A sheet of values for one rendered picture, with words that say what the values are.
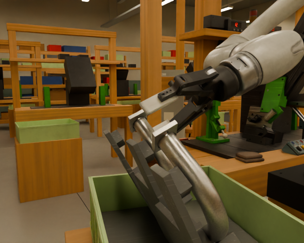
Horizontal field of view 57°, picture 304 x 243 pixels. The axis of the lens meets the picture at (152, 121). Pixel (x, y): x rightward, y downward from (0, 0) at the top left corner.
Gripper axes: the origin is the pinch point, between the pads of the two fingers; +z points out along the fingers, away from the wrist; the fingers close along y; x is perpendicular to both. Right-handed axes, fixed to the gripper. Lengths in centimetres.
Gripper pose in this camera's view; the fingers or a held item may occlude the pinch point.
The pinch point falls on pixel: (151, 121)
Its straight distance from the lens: 57.8
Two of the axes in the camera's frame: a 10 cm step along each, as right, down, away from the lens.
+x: 5.3, 7.2, -4.5
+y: -0.1, -5.2, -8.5
